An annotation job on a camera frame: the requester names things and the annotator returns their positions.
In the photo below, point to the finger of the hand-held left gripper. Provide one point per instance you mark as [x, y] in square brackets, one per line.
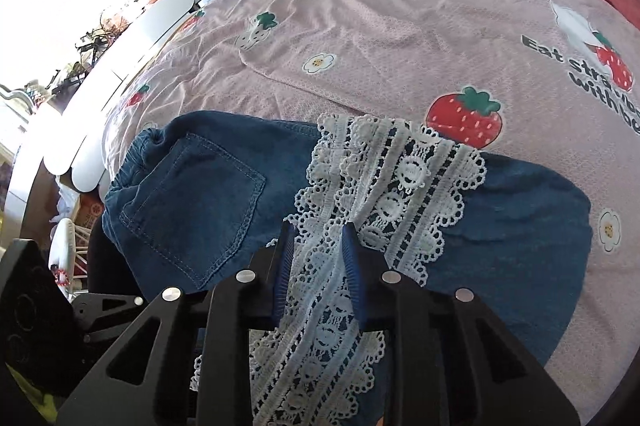
[125, 321]

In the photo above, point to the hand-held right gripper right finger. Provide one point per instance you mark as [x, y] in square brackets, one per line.
[352, 273]

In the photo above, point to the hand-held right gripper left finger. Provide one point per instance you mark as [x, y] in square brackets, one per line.
[284, 266]

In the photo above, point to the blue denim lace-trimmed shorts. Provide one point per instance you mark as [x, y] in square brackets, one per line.
[500, 231]

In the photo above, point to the white rack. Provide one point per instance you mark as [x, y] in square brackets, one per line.
[67, 251]

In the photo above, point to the orange cardboard box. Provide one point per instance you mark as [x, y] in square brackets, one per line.
[90, 213]

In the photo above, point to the pink strawberry print quilt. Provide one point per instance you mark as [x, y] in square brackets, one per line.
[400, 56]

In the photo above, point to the white rounded bed footboard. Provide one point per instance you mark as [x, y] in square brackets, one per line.
[120, 81]

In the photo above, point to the cluttered desk things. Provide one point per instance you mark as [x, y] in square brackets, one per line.
[107, 31]

